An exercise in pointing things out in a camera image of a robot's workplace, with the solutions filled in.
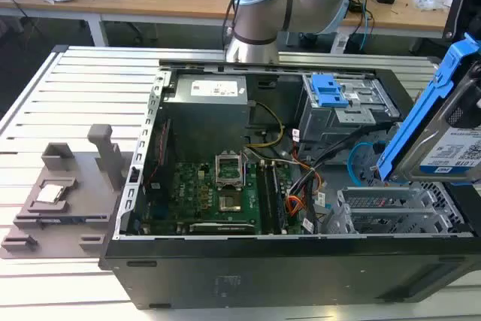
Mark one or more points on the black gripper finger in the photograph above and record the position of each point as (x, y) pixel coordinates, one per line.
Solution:
(461, 115)

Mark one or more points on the hard disk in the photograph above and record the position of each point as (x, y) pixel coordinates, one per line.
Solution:
(421, 140)

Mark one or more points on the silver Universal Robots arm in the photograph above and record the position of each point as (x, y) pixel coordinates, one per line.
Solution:
(259, 9)

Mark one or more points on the metal disk bay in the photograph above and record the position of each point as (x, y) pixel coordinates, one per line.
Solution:
(387, 208)

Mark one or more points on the black expansion slot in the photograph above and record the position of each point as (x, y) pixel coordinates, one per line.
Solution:
(221, 228)

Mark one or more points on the metal drive cage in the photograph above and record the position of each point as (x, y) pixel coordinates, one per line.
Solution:
(338, 122)

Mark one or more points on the blue drive cage latch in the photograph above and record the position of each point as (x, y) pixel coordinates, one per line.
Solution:
(328, 91)

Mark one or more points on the black RAM slots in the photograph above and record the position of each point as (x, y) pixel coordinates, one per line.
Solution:
(271, 200)

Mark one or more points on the CPU socket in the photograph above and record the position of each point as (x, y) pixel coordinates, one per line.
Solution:
(230, 202)

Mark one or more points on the black open PC case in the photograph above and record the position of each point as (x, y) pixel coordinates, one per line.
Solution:
(263, 272)

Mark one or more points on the grey power supply unit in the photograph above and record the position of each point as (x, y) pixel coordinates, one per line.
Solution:
(204, 110)

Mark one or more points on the green motherboard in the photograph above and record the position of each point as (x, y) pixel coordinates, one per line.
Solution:
(195, 193)

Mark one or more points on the wooden desk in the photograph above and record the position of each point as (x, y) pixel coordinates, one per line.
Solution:
(158, 5)

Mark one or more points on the grey parts rack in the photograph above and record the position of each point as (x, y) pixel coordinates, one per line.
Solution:
(90, 182)

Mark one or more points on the silver CPU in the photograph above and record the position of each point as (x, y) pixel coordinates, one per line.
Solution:
(50, 193)

